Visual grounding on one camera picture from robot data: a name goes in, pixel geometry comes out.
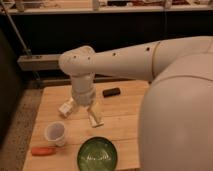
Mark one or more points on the orange carrot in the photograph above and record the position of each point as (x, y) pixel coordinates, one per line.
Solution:
(43, 151)

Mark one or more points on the metal diagonal pole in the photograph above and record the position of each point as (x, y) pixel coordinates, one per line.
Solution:
(25, 48)

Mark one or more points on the black rectangular object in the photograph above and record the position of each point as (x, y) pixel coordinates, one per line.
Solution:
(111, 92)

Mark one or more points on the wooden table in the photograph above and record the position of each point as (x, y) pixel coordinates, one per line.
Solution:
(120, 116)

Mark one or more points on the white small bottle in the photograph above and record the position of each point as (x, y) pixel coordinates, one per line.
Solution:
(62, 110)

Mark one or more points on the white plastic cup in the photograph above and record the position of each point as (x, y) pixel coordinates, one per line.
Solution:
(55, 133)

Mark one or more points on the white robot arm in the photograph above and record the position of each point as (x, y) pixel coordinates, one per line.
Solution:
(175, 125)

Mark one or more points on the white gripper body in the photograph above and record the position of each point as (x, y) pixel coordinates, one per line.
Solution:
(84, 98)

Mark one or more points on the wooden shelf rack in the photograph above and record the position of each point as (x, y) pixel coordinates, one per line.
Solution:
(49, 32)

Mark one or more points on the white rectangular packet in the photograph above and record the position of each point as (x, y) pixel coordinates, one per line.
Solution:
(93, 122)

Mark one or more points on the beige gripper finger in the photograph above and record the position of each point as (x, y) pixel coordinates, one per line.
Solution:
(95, 115)
(71, 106)

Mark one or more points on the green patterned plate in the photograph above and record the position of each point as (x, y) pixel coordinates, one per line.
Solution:
(97, 154)

